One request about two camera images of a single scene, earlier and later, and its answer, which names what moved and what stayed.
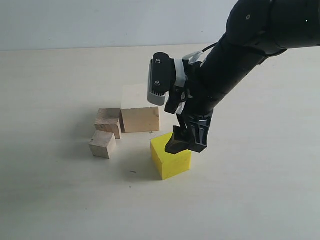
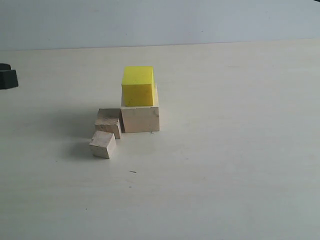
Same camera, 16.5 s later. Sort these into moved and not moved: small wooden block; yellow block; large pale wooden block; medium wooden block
Moved: yellow block
Not moved: large pale wooden block; medium wooden block; small wooden block
